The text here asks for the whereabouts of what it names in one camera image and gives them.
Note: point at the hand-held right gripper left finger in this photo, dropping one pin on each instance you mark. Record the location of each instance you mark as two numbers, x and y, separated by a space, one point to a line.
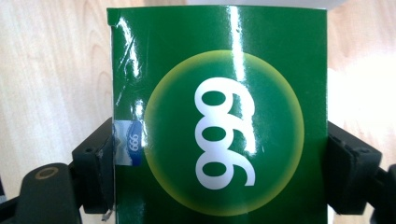
93 168

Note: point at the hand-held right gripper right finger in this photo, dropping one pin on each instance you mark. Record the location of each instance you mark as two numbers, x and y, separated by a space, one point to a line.
348 168

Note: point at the green glossy box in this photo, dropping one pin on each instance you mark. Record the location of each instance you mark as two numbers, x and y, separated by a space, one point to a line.
186 40

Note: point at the white plastic container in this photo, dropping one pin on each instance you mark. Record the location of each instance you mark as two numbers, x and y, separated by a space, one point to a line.
264 2

